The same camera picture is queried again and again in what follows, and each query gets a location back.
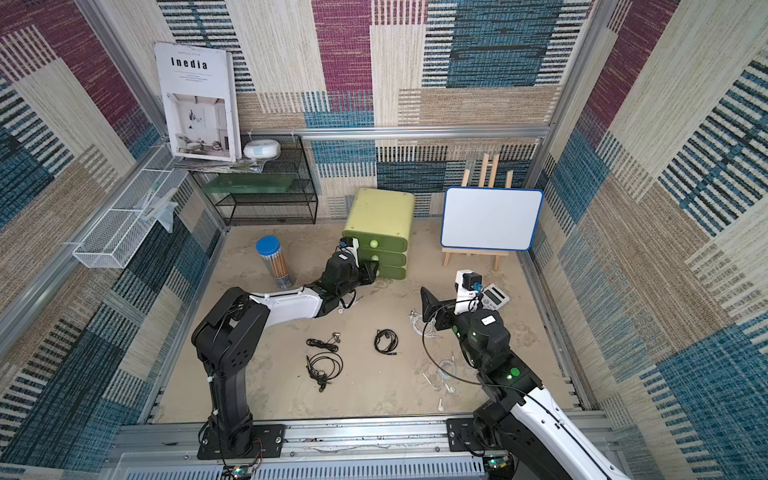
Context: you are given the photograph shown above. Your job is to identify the green sheet on shelf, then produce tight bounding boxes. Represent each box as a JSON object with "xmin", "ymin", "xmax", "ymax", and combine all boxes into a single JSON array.
[{"xmin": 203, "ymin": 174, "xmax": 296, "ymax": 194}]

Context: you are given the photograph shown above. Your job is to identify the white earphones near cabinet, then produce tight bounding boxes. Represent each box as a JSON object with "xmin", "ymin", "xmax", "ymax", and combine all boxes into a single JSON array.
[{"xmin": 337, "ymin": 297, "xmax": 363, "ymax": 314}]

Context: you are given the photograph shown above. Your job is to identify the white oval case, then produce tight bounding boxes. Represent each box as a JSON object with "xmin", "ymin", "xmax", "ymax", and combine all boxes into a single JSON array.
[{"xmin": 243, "ymin": 139, "xmax": 281, "ymax": 160}]

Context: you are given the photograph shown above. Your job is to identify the black earphones large loop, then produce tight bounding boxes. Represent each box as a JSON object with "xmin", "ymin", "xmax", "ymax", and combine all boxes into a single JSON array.
[{"xmin": 306, "ymin": 352, "xmax": 344, "ymax": 393}]

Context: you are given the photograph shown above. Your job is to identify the white earphones centre right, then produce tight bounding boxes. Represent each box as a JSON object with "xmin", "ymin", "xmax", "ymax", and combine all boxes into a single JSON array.
[{"xmin": 409, "ymin": 310, "xmax": 440, "ymax": 339}]

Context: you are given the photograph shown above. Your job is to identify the black wire shelf rack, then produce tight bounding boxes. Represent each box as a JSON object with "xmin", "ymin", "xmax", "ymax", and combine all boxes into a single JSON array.
[{"xmin": 190, "ymin": 135, "xmax": 319, "ymax": 227}]

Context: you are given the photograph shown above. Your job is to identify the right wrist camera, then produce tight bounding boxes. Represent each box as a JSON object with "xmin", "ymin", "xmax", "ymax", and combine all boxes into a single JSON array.
[{"xmin": 454, "ymin": 269, "xmax": 483, "ymax": 315}]

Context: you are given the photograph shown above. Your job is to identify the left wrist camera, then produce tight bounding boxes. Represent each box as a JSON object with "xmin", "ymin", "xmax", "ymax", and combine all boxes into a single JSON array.
[{"xmin": 338, "ymin": 236, "xmax": 359, "ymax": 265}]

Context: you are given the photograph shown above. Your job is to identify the white wire basket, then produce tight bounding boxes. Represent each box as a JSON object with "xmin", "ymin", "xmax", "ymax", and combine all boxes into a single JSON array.
[{"xmin": 73, "ymin": 169, "xmax": 187, "ymax": 269}]

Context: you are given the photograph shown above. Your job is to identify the green three-drawer cabinet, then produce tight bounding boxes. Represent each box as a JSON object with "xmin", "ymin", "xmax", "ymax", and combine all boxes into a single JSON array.
[{"xmin": 342, "ymin": 188, "xmax": 415, "ymax": 280}]

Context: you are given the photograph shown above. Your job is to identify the Inedia magazine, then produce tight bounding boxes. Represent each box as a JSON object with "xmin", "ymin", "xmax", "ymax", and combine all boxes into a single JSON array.
[{"xmin": 154, "ymin": 42, "xmax": 242, "ymax": 163}]

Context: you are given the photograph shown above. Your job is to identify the black earphones round coil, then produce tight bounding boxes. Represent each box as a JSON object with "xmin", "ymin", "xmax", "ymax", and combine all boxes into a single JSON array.
[{"xmin": 373, "ymin": 329, "xmax": 399, "ymax": 356}]

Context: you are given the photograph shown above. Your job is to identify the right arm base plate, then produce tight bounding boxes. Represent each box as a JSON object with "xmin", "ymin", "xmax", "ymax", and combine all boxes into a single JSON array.
[{"xmin": 445, "ymin": 417, "xmax": 496, "ymax": 455}]

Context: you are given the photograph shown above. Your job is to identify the white calculator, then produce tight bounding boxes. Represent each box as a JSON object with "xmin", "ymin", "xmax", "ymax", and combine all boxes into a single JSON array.
[{"xmin": 481, "ymin": 284, "xmax": 509, "ymax": 311}]

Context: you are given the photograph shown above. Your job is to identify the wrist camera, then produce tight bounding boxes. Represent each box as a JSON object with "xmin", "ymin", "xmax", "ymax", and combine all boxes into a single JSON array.
[
  {"xmin": 454, "ymin": 269, "xmax": 483, "ymax": 315},
  {"xmin": 338, "ymin": 236, "xmax": 359, "ymax": 265}
]

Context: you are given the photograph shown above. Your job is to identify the small whiteboard on easel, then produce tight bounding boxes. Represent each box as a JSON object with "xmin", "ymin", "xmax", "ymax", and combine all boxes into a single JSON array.
[{"xmin": 440, "ymin": 153, "xmax": 544, "ymax": 271}]

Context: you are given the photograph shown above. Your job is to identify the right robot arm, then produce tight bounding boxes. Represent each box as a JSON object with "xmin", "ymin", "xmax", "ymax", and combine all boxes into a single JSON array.
[{"xmin": 420, "ymin": 288, "xmax": 627, "ymax": 479}]

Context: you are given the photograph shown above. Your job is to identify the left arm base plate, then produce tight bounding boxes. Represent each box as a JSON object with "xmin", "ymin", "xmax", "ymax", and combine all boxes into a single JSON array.
[{"xmin": 197, "ymin": 422, "xmax": 286, "ymax": 460}]

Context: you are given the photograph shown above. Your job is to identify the blue-lid pencil canister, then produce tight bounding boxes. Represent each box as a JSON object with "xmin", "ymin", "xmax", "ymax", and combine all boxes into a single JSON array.
[{"xmin": 256, "ymin": 235, "xmax": 294, "ymax": 290}]

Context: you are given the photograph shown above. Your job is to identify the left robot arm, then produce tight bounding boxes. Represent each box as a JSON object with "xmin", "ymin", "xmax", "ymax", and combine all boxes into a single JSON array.
[{"xmin": 192, "ymin": 238, "xmax": 379, "ymax": 460}]

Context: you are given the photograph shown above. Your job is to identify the black earphones small coil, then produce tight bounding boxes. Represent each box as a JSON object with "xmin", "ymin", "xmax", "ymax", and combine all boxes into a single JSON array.
[{"xmin": 306, "ymin": 332, "xmax": 341, "ymax": 353}]

